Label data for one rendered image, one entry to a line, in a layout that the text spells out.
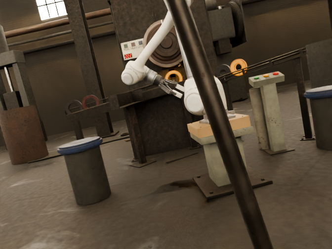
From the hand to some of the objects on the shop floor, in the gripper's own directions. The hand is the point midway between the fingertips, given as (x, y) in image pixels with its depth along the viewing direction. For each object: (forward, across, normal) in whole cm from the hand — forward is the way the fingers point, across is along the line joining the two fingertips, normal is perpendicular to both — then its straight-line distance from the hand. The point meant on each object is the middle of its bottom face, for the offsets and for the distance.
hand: (182, 92), depth 185 cm
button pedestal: (+88, +34, +21) cm, 97 cm away
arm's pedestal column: (+53, -22, +32) cm, 66 cm away
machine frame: (+24, +121, +100) cm, 159 cm away
